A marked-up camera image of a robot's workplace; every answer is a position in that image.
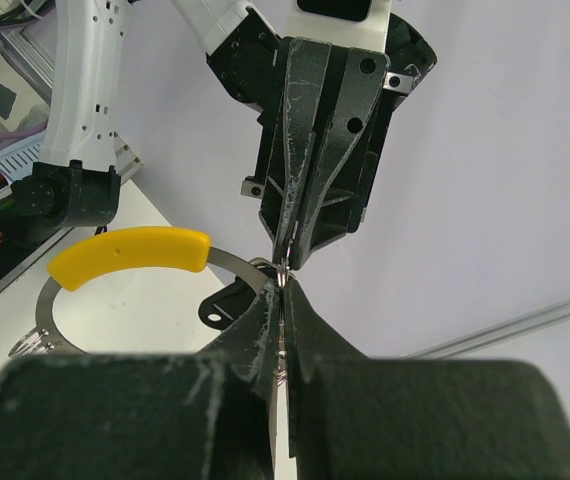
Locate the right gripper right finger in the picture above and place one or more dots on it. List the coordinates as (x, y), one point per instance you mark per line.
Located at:
(356, 417)

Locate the large keyring with yellow grip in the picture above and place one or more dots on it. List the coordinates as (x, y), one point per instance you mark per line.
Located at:
(127, 249)

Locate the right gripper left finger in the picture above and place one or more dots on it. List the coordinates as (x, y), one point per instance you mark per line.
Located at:
(207, 415)

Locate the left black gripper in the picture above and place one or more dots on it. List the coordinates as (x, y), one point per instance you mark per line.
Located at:
(325, 111)

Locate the black key fob with ring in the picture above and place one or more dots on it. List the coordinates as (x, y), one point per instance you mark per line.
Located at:
(221, 309)

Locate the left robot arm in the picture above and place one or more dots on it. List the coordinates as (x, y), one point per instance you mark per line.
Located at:
(89, 45)

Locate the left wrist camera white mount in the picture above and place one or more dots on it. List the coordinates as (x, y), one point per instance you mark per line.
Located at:
(370, 33)

